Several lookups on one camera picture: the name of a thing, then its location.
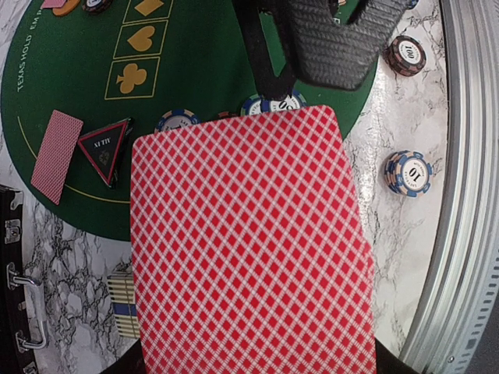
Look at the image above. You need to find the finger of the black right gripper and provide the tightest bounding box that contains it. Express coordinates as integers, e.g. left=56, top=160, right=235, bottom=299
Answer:
left=285, top=0, right=408, bottom=90
left=232, top=1, right=296, bottom=100

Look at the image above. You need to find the face-down card mat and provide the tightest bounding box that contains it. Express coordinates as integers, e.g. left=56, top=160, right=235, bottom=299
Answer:
left=30, top=110, right=83, bottom=205

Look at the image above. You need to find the triangular black red button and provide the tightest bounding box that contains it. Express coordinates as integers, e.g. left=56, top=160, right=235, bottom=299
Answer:
left=77, top=118, right=134, bottom=189

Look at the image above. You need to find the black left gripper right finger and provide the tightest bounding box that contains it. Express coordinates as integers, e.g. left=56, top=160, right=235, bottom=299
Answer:
left=376, top=340, right=418, bottom=374

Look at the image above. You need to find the black white chip stack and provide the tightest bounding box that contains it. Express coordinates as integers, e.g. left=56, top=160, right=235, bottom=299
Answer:
left=384, top=150, right=433, bottom=198

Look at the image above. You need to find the face-down card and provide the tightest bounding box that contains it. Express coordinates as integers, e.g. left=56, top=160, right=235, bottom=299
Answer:
left=41, top=0, right=66, bottom=9

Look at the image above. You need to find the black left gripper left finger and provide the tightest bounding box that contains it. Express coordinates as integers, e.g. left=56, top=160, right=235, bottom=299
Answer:
left=101, top=340, right=147, bottom=374

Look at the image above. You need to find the round green poker mat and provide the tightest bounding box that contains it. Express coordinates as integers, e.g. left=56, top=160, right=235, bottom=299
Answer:
left=0, top=0, right=379, bottom=242

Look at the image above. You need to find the black poker chip case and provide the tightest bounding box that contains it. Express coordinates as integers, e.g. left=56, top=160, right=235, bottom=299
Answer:
left=1, top=185, right=48, bottom=373

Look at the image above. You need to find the blue chips mat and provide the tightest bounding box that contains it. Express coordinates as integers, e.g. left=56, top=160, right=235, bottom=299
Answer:
left=240, top=90, right=307, bottom=116

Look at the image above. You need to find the red patterned card deck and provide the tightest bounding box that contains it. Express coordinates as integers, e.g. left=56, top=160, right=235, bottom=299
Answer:
left=130, top=105, right=377, bottom=373

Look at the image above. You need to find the orange dealer button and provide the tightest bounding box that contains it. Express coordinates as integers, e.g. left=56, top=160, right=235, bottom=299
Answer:
left=52, top=0, right=80, bottom=17

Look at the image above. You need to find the aluminium front rail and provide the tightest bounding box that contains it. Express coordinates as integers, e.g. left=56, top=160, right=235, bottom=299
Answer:
left=400, top=1, right=498, bottom=373

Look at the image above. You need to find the red chip mat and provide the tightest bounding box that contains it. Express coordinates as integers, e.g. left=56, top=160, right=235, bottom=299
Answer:
left=218, top=111, right=239, bottom=119

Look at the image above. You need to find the red black chip stack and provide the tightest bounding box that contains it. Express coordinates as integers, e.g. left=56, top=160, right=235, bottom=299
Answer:
left=383, top=35, right=426, bottom=77

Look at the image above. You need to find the striped blue yellow card box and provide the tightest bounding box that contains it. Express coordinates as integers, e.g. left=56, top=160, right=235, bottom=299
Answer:
left=107, top=271, right=140, bottom=339

